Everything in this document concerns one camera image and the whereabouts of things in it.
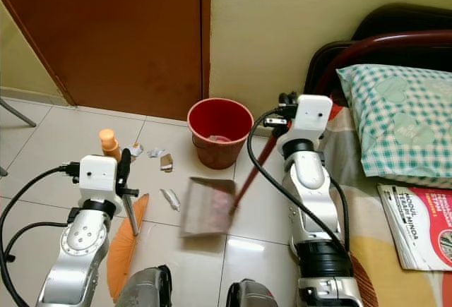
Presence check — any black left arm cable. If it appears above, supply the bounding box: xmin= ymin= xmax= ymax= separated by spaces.
xmin=0 ymin=165 xmax=80 ymax=307

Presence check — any green white checkered pillow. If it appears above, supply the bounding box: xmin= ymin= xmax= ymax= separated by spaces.
xmin=335 ymin=63 xmax=452 ymax=178

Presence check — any grey metal chair leg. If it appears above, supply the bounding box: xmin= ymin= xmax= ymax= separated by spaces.
xmin=0 ymin=98 xmax=37 ymax=129

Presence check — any brown wooden door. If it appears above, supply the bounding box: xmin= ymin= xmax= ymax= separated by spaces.
xmin=0 ymin=0 xmax=212 ymax=121

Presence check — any white and red booklet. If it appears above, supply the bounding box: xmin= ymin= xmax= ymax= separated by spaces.
xmin=376 ymin=183 xmax=452 ymax=272

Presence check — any yellow patterned bed sheet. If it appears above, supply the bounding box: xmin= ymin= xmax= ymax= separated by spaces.
xmin=325 ymin=102 xmax=452 ymax=307

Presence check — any grey robot leg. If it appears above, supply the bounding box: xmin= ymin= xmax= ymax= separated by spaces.
xmin=116 ymin=265 xmax=173 ymax=307
xmin=225 ymin=278 xmax=280 ymax=307

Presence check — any grey dustpan with red handle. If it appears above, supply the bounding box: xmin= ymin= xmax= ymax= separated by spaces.
xmin=179 ymin=132 xmax=281 ymax=238

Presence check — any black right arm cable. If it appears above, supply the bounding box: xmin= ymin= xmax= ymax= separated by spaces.
xmin=246 ymin=107 xmax=350 ymax=255

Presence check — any red plastic bucket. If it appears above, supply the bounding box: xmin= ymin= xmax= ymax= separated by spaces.
xmin=186 ymin=97 xmax=255 ymax=171

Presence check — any long white paper strip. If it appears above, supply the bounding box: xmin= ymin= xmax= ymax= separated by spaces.
xmin=160 ymin=188 xmax=182 ymax=212

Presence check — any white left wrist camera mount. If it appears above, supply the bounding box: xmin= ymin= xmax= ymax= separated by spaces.
xmin=78 ymin=155 xmax=121 ymax=203

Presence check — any dark red bed headboard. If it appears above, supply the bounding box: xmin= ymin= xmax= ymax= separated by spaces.
xmin=303 ymin=4 xmax=452 ymax=100

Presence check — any grey left robot leg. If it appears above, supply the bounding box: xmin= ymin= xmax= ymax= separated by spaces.
xmin=116 ymin=265 xmax=173 ymax=307

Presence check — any grey right robot leg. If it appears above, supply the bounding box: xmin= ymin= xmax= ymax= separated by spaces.
xmin=225 ymin=278 xmax=280 ymax=307

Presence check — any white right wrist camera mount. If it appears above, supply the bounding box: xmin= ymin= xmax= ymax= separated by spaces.
xmin=292 ymin=93 xmax=335 ymax=139

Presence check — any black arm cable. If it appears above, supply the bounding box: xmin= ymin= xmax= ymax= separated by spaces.
xmin=0 ymin=165 xmax=80 ymax=307
xmin=246 ymin=107 xmax=350 ymax=255

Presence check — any brown paper scrap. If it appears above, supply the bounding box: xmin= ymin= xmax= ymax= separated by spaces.
xmin=159 ymin=153 xmax=175 ymax=173

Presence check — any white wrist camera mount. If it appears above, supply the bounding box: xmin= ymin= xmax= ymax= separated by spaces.
xmin=292 ymin=93 xmax=335 ymax=139
xmin=78 ymin=155 xmax=121 ymax=203

